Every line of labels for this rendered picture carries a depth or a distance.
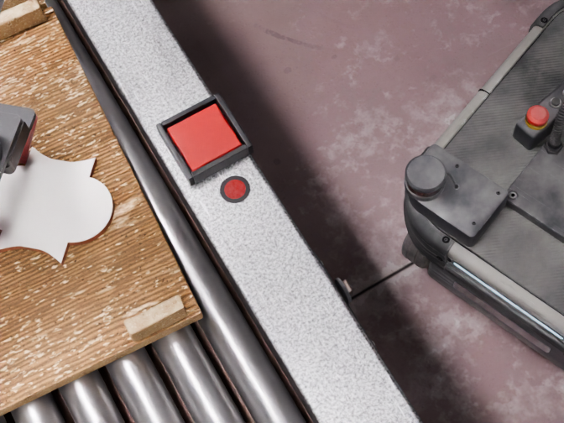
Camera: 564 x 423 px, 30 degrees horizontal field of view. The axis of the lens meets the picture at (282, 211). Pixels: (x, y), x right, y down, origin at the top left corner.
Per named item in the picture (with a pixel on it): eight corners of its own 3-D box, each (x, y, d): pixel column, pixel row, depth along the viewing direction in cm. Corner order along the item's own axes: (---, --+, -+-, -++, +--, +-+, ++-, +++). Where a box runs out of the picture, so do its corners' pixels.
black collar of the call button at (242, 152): (220, 99, 114) (218, 91, 112) (254, 153, 111) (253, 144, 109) (158, 132, 113) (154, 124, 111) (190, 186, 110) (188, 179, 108)
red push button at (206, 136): (216, 108, 113) (215, 101, 112) (243, 150, 111) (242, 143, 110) (168, 134, 112) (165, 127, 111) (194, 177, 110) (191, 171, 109)
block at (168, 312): (182, 302, 102) (178, 292, 99) (190, 317, 101) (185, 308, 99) (127, 329, 101) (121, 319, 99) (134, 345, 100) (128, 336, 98)
